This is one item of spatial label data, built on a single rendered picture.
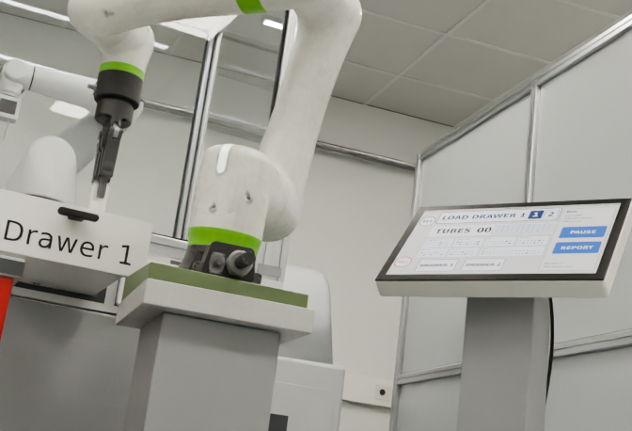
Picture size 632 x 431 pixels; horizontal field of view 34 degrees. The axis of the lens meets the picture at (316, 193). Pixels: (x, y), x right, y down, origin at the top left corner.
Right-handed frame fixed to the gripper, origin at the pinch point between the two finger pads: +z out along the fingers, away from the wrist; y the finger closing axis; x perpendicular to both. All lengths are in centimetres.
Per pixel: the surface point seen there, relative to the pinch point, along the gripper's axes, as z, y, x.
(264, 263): -0.6, -22.9, 44.3
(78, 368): 30.0, -23.5, 6.4
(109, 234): 9.1, 10.7, 1.4
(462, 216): -18, -7, 87
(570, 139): -77, -69, 163
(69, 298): 16.0, -23.2, 1.8
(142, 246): 9.9, 10.7, 7.9
